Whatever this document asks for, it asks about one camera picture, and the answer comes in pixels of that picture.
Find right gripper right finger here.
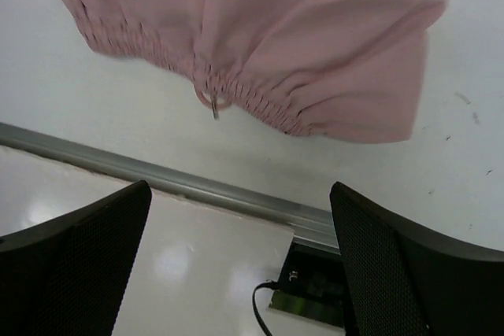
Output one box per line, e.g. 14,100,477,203
330,183,503,335

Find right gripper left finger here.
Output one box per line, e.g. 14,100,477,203
1,180,152,336

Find pink trousers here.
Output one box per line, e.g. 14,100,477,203
62,0,447,143

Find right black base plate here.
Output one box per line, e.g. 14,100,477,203
251,242,359,335

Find aluminium front rail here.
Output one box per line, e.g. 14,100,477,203
1,123,339,253

